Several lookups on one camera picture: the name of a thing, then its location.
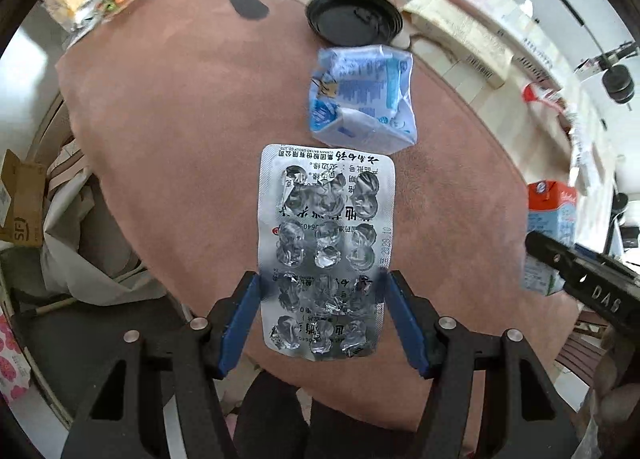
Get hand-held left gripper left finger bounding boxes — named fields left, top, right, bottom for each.
left=60, top=269, right=263, bottom=459

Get long beige cardboard box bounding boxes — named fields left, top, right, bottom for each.
left=402, top=0, right=516, bottom=90

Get red and white packet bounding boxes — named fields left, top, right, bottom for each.
left=522, top=82, right=568, bottom=112

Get orange and blue milk carton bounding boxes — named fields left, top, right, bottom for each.
left=522, top=180, right=580, bottom=296

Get pink floral packet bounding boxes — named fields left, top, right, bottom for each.
left=0, top=314, right=31, bottom=402

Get crushed blue milk carton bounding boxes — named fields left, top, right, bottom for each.
left=306, top=43, right=418, bottom=155

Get black round plastic lid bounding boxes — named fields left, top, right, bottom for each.
left=305, top=0, right=403, bottom=47

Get silver blister pack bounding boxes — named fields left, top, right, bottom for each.
left=257, top=143, right=397, bottom=362

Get person's dark fuzzy clothing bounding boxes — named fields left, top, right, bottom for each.
left=235, top=371, right=421, bottom=459

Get person's right hand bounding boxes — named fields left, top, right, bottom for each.
left=590, top=326, right=640, bottom=440

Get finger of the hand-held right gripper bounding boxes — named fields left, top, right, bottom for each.
left=525, top=231, right=576, bottom=290

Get brown cardboard box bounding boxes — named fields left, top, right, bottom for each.
left=0, top=149, right=48, bottom=247

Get white cloth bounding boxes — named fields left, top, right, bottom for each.
left=42, top=139, right=168, bottom=307

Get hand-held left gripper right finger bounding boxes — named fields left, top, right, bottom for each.
left=385, top=269, right=581, bottom=459

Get black round weight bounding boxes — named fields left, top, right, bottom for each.
left=602, top=64, right=637, bottom=104

